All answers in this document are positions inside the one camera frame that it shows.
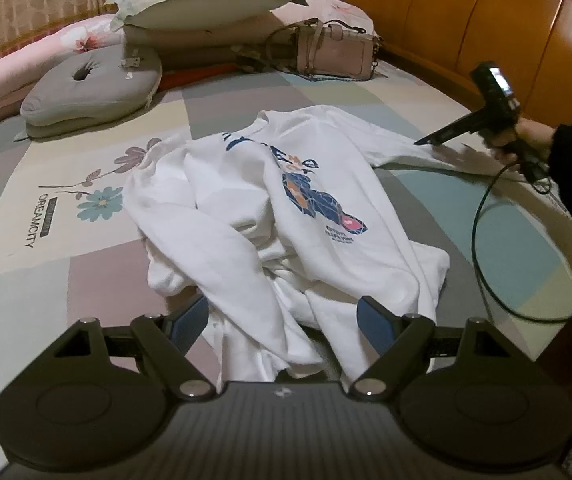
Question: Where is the white printed sweatshirt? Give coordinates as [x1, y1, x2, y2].
[123, 105, 498, 382]

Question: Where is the person right hand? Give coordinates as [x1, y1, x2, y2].
[484, 117, 555, 171]

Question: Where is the wooden headboard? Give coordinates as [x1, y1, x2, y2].
[342, 0, 572, 126]

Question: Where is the pink leather handbag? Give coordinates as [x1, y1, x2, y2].
[262, 18, 380, 81]

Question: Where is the red folded cloth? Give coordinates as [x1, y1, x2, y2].
[158, 63, 238, 92]

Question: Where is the grey donut cushion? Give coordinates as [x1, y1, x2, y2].
[20, 44, 162, 140]

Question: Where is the pink floral folded quilt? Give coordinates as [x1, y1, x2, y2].
[0, 0, 375, 120]

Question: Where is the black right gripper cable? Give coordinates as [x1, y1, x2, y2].
[469, 159, 572, 324]

